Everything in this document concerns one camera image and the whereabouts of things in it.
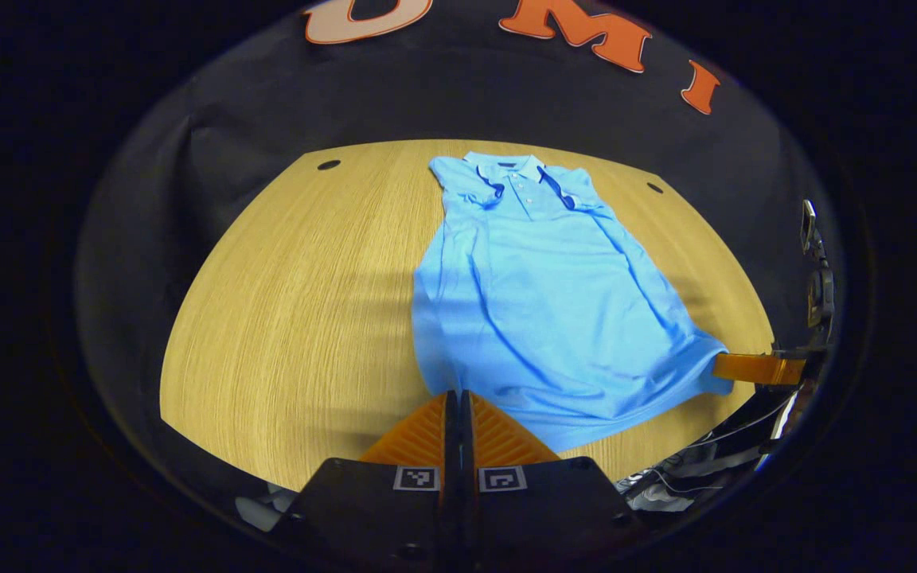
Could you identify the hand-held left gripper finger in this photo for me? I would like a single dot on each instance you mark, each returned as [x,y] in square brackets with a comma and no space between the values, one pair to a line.
[451,438]
[466,438]

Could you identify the white cloth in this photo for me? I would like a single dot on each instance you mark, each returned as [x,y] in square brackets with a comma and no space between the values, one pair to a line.
[263,509]

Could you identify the person's black white clothing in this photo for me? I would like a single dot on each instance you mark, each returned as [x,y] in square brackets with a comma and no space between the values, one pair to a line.
[713,461]

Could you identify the light blue T-shirt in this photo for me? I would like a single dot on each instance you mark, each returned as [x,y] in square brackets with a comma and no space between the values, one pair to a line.
[554,318]

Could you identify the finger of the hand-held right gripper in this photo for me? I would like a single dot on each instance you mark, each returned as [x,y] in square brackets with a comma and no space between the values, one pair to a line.
[753,368]

